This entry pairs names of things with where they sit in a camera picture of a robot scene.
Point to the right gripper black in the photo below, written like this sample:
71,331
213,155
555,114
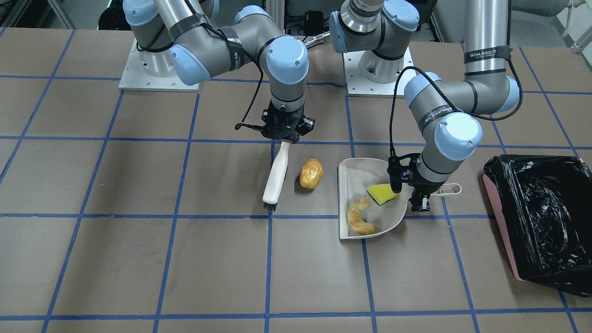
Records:
306,125

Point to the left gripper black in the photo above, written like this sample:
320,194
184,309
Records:
422,188

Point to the beige plastic dustpan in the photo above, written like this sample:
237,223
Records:
355,175

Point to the beige hand brush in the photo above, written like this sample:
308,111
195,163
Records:
276,177

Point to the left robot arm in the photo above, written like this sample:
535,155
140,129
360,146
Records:
447,113

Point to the bin with black bag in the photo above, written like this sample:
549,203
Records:
542,205

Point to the yellow green sponge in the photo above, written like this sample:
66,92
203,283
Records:
381,193

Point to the yellow toy potato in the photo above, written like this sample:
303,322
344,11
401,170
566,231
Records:
311,173

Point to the toy croissant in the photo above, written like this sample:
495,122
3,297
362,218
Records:
354,217

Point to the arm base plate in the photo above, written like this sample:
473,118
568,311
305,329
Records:
145,71
370,76

